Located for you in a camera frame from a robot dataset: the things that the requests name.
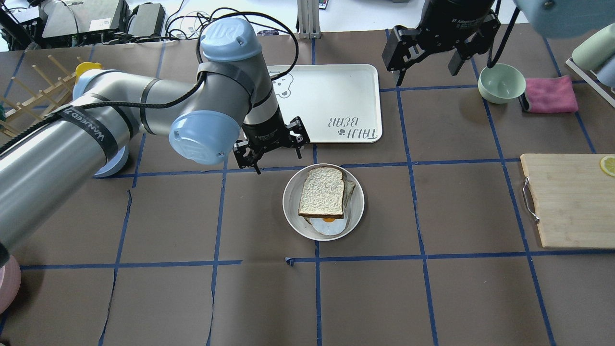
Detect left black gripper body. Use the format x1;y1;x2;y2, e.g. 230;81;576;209
242;108;294;155

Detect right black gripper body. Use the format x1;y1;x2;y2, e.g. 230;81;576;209
418;0;494;53

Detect cream round plate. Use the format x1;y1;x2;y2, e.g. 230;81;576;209
283;163;366;241

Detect bread slice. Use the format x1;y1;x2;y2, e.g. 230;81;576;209
298;166;345;219
342;179;356;210

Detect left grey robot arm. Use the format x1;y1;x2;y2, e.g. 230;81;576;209
0;12;310;264

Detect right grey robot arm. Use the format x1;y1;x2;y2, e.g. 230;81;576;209
381;0;614;86

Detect bread slice on plate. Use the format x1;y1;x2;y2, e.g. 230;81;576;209
342;179;356;210

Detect green bowl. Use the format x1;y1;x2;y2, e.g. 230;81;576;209
478;63;527;104

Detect cream bear tray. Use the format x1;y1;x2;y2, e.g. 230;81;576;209
273;64;383;144

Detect pink cloth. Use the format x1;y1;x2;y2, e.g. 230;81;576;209
517;75;578;114

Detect fried egg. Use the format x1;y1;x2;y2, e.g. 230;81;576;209
307;218;348;236

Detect green mug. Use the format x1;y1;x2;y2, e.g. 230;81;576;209
572;23;615;70

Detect blue bowl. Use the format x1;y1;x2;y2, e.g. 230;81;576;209
94;146;129;179

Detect lemon slice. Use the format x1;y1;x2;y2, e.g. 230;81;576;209
599;155;615;177

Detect wooden cutting board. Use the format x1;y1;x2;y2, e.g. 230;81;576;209
520;153;615;249

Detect yellow cup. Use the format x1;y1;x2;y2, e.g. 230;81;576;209
75;62;103;80

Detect wooden rack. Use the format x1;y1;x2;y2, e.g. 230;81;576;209
1;51;89;144

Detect black equipment boxes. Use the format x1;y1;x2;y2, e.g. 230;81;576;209
1;0;167;51

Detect pink bowl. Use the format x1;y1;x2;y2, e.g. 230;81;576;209
0;255;22;314

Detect aluminium frame post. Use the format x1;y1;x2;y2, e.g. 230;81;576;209
297;0;321;39

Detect black cables bundle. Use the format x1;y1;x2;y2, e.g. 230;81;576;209
164;0;293;40

